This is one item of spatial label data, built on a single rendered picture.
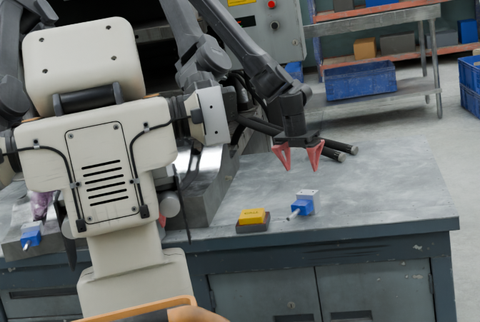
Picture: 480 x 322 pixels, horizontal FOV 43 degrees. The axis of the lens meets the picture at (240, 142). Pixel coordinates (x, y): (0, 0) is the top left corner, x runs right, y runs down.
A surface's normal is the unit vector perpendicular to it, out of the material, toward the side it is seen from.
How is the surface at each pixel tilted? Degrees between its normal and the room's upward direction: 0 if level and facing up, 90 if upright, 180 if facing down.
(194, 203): 90
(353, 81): 93
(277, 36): 90
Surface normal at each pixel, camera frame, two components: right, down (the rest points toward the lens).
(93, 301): 0.14, 0.10
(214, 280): -0.17, 0.29
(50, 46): 0.00, -0.47
